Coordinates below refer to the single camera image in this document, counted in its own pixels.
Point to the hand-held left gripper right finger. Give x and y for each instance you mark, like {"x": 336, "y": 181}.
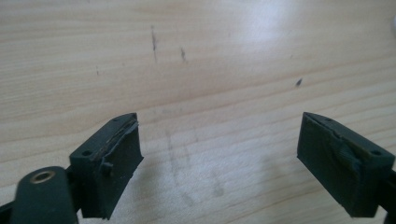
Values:
{"x": 339, "y": 168}

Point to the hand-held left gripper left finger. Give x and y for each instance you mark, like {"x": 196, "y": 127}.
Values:
{"x": 106, "y": 161}

